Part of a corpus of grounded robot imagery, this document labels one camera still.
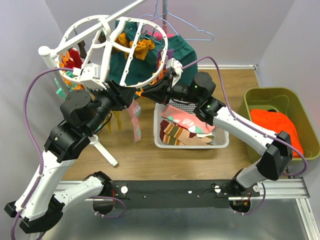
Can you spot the dark brown hanging sock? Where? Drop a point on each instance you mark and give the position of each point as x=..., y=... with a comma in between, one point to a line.
x=82, y=50

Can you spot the red hanging garment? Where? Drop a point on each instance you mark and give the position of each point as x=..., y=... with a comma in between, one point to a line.
x=75, y=60

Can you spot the striped sock in basket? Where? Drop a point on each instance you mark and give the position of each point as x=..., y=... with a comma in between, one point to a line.
x=177, y=136

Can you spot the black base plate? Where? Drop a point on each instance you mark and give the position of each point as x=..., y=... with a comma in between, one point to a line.
x=169, y=194

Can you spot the aluminium rail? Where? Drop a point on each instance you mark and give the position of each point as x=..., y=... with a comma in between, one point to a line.
x=293, y=188

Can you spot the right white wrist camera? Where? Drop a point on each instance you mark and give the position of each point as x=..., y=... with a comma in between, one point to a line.
x=174, y=67

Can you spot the pink garment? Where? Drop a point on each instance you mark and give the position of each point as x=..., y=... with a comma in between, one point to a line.
x=155, y=37

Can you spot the pink patterned sock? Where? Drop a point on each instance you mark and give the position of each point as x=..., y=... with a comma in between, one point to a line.
x=134, y=111
x=186, y=120

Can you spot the vertical metal pole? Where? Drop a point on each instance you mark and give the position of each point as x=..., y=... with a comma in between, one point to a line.
x=164, y=15

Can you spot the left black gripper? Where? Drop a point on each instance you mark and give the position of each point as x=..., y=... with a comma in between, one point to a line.
x=121, y=96

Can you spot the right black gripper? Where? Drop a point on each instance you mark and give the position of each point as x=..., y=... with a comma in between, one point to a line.
x=157, y=94

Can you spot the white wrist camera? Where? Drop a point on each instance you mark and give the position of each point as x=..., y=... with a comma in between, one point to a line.
x=174, y=67
x=89, y=76

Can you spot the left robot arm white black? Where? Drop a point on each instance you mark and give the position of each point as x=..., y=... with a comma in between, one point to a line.
x=39, y=208

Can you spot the white laundry basket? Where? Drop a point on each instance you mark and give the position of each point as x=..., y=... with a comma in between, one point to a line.
x=219, y=138

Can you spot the white drying rack pole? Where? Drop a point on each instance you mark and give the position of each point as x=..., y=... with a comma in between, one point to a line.
x=108, y=28

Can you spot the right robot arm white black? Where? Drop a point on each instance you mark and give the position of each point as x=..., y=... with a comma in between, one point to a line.
x=274, y=148

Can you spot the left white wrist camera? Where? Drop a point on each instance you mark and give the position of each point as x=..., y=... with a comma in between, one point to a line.
x=89, y=76

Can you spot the orange cloth in bin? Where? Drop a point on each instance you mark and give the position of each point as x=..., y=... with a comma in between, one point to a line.
x=277, y=122

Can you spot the green trousers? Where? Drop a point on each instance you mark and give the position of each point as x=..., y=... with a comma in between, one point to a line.
x=143, y=64

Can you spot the purple striped hanging sock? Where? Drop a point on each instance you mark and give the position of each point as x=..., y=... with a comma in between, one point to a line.
x=170, y=53

